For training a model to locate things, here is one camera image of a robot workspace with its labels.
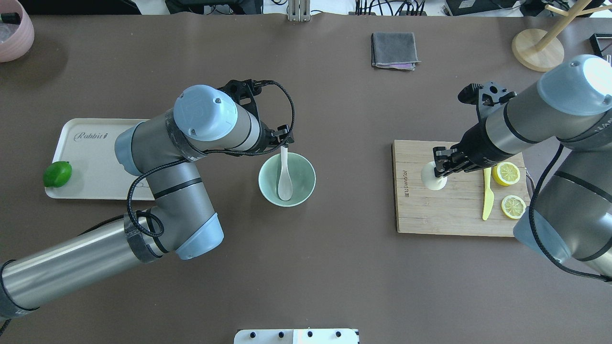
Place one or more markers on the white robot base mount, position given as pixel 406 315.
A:
pixel 298 336

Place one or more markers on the lower lemon slice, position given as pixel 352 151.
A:
pixel 513 206

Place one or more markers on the black wine glass rack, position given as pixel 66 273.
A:
pixel 601 44

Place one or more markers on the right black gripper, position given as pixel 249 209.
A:
pixel 475 144

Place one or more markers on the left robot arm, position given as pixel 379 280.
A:
pixel 167 206

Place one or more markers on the grey folded cloth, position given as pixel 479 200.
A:
pixel 394 50

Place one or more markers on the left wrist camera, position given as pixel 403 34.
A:
pixel 243 93

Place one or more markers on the yellow plastic knife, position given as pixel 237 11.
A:
pixel 488 194

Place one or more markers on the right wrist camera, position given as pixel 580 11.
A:
pixel 486 97

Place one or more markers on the wooden mug tree stand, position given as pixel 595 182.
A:
pixel 541 50

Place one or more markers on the pale green bowl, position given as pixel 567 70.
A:
pixel 301 172

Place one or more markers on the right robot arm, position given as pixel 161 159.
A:
pixel 568 220

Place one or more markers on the green lime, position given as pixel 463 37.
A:
pixel 57 174

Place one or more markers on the pink bowl with ice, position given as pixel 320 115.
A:
pixel 21 40

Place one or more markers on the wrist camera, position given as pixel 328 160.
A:
pixel 243 93
pixel 486 97

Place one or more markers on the aluminium frame post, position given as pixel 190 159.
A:
pixel 299 10

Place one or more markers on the white ceramic spoon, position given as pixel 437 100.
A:
pixel 285 185

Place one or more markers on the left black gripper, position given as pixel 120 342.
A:
pixel 266 139

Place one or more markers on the beige rabbit print tray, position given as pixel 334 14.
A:
pixel 88 146

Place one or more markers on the upper lemon half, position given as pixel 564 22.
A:
pixel 506 173

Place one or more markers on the bamboo cutting board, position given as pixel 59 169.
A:
pixel 454 210

